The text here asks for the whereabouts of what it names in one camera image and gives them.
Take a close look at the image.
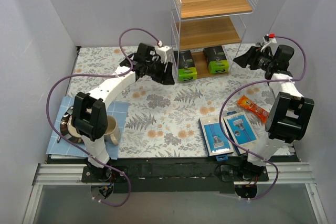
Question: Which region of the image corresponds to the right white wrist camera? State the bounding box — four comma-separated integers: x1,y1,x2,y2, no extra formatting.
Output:
260,34,277,52

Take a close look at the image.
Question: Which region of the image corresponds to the black green razor box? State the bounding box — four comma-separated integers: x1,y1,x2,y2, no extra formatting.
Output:
203,46,229,74
173,50,197,82

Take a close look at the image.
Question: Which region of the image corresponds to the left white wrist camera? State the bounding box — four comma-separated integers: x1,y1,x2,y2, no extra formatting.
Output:
156,46,173,63

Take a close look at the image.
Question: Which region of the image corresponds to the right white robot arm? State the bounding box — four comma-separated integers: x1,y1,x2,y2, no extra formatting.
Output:
234,45,314,181

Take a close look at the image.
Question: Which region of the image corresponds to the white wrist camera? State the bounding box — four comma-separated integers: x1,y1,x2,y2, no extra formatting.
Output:
156,46,173,63
260,34,277,52

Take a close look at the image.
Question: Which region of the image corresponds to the white wire wooden shelf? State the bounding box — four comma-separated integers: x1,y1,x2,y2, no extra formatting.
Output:
171,0,259,79

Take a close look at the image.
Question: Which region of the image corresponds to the orange BIC razor pack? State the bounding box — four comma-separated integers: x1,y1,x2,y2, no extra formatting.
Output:
237,95,269,124

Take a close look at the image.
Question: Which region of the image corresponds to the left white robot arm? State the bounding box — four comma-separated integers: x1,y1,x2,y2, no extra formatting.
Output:
71,43,175,182

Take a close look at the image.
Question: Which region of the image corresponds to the blue checked cloth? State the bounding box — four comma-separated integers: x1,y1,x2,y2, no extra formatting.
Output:
46,97,130,160

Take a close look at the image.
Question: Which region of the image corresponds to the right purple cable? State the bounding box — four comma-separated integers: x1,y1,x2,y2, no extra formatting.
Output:
218,35,308,201

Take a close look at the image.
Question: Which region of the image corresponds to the blue harry's razor box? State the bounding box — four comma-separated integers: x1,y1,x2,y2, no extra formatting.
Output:
223,112,258,151
199,115,234,157

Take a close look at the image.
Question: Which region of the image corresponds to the beige ceramic mug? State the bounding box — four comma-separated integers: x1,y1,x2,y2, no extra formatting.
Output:
104,115,121,146

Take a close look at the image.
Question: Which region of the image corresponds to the floral table mat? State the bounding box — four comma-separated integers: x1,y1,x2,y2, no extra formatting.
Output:
67,43,300,158

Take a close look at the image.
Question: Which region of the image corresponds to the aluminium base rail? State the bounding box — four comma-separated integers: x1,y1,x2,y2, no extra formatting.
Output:
23,162,328,223

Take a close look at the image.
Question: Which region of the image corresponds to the dark rimmed ceramic plate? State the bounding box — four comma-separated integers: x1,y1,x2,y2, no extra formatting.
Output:
60,106,82,143

